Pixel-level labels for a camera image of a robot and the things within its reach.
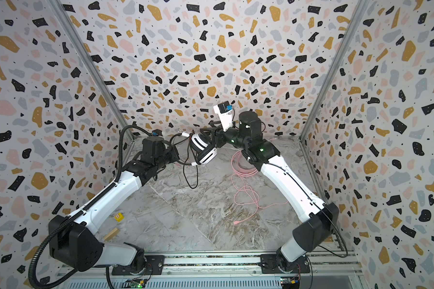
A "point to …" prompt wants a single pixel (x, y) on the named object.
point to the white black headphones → (202, 146)
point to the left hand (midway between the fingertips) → (178, 145)
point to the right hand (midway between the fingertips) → (203, 123)
